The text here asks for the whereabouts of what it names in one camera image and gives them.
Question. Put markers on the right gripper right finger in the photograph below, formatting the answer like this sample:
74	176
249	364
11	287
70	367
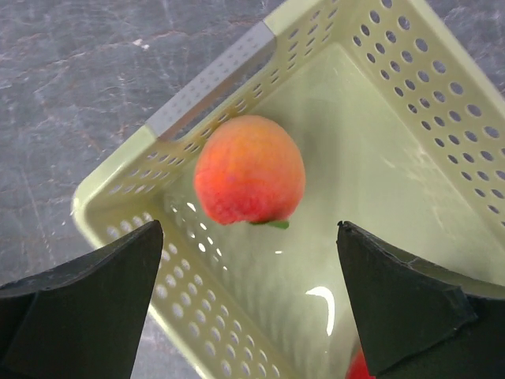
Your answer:
416	319

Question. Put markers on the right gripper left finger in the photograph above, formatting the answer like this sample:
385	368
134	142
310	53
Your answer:
84	318

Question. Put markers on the red apple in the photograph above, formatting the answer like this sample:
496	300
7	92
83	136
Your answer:
358	367

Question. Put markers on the pale green plastic basket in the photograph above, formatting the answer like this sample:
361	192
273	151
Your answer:
400	133

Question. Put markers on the orange peach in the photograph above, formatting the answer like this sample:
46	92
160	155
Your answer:
250	170

